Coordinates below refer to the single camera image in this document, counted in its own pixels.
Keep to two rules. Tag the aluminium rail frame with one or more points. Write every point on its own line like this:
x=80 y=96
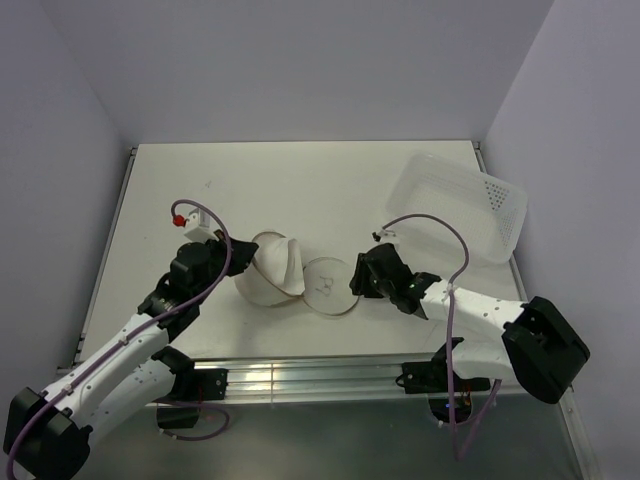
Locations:
x=331 y=197

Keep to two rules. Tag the white garment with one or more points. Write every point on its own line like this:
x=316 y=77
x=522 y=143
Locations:
x=279 y=260

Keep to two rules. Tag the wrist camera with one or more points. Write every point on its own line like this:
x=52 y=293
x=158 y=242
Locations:
x=195 y=225
x=385 y=236

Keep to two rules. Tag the white mesh laundry bag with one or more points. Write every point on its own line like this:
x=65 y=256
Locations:
x=326 y=291

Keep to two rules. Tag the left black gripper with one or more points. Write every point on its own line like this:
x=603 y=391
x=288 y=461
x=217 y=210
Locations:
x=241 y=256

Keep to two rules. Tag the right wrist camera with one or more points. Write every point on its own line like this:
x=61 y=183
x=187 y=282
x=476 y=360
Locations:
x=385 y=236

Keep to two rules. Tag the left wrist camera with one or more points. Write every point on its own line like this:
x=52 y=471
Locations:
x=195 y=225

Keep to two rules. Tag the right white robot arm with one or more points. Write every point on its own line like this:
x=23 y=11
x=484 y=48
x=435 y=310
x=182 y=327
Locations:
x=531 y=342

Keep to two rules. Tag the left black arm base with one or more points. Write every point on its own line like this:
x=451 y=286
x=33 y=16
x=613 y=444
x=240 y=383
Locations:
x=189 y=402

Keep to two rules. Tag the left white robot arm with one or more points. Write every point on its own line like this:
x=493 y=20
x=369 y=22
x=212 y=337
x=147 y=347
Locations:
x=50 y=433

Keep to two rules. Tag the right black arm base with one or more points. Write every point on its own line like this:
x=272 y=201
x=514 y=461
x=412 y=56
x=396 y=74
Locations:
x=430 y=377

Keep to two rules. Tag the clear plastic perforated basket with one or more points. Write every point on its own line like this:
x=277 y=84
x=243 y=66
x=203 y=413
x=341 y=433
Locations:
x=489 y=213

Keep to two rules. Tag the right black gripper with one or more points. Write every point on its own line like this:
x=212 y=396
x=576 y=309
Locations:
x=359 y=282

